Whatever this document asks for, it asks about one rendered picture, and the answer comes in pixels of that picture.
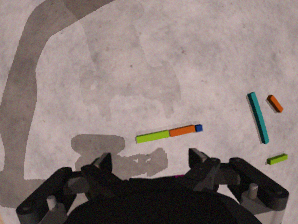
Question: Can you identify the lime green rod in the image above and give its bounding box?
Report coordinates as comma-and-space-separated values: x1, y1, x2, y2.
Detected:
267, 154, 288, 165
136, 130, 169, 143

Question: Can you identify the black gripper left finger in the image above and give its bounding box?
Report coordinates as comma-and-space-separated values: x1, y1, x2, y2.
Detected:
16, 153, 138, 224

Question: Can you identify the orange rod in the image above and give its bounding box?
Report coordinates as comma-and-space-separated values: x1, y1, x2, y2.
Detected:
169, 125, 195, 137
267, 95, 283, 113

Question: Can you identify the small blue block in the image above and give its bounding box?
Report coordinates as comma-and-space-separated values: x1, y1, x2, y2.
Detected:
194, 124, 203, 132

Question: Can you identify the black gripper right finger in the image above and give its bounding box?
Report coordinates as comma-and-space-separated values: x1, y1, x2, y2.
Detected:
169, 148, 289, 224

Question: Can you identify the turquoise rod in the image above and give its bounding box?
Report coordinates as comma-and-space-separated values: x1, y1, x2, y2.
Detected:
247, 92, 269, 144

